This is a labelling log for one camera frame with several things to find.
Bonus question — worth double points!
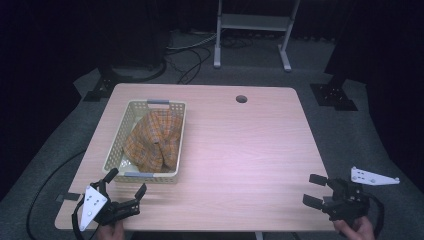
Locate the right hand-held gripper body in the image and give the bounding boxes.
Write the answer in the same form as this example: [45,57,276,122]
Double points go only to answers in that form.
[320,166,401,228]

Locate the black stand base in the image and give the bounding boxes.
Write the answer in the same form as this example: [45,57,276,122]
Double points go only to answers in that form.
[82,64,134,103]
[309,74,359,112]

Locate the person's right hand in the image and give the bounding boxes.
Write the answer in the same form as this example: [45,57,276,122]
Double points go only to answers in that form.
[332,215,376,240]

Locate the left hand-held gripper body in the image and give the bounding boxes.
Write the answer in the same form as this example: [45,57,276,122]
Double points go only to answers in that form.
[79,179,141,232]

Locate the hand-held gripper black cable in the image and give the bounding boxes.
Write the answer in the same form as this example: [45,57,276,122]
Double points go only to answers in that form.
[71,194,101,240]
[364,192,386,240]

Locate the white metal stand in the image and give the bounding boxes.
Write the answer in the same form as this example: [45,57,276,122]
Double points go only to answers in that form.
[213,0,302,73]

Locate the left hand-held gripper black cable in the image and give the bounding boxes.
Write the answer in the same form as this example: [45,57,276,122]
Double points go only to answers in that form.
[71,194,101,240]

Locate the orange plaid cloth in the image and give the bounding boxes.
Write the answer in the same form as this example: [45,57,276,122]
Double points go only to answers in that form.
[122,108,184,174]

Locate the tangled black floor cables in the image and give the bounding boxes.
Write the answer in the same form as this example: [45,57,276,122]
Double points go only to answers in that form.
[164,36,254,85]

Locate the right hand-held gripper black cable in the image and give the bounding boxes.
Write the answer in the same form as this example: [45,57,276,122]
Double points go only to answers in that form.
[364,192,386,240]

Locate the cream perforated plastic basket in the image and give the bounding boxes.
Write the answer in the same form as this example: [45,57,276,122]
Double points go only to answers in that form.
[101,98,187,185]

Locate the person's left hand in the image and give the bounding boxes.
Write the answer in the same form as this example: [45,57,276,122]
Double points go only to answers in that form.
[96,220,126,240]

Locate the long black floor cable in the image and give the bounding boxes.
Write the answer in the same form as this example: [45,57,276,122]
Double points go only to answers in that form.
[25,150,87,240]

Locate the white floor cable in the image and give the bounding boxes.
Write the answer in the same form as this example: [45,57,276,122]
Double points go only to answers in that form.
[165,32,218,52]

